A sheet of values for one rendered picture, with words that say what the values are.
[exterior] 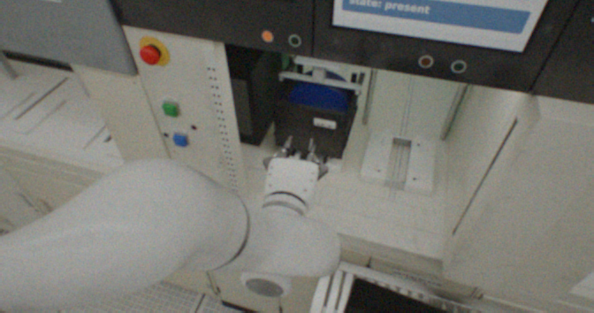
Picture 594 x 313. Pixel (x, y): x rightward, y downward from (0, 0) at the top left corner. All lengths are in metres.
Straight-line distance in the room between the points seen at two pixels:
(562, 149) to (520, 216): 0.18
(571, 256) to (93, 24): 1.11
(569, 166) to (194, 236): 0.60
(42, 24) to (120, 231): 0.76
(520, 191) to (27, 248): 0.71
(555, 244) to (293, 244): 0.64
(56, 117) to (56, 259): 1.39
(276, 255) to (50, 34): 0.71
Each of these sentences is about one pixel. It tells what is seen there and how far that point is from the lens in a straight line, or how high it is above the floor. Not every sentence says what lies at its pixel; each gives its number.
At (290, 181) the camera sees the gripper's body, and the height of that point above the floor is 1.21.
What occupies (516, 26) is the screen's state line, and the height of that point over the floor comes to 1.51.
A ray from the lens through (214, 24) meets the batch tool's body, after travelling 0.73.
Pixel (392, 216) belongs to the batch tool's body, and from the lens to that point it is 1.12.
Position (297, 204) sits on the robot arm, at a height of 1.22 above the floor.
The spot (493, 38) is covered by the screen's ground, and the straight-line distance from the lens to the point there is 0.64.
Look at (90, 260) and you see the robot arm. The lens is 0.28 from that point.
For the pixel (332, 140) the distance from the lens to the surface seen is 1.08.
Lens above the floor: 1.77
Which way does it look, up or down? 46 degrees down
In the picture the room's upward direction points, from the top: straight up
